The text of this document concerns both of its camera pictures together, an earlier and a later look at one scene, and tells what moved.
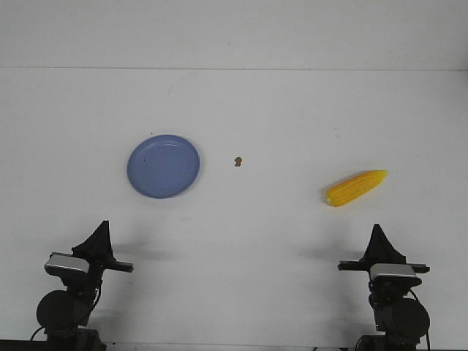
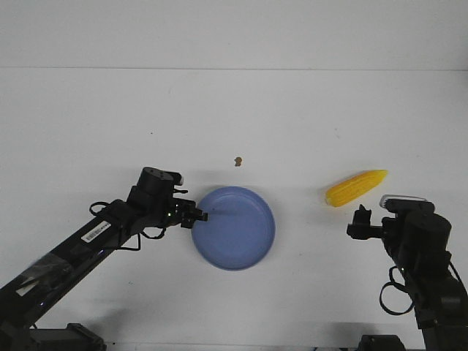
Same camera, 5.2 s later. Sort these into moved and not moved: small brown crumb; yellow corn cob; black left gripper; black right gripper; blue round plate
Moved: black left gripper; black right gripper; blue round plate
Not moved: small brown crumb; yellow corn cob
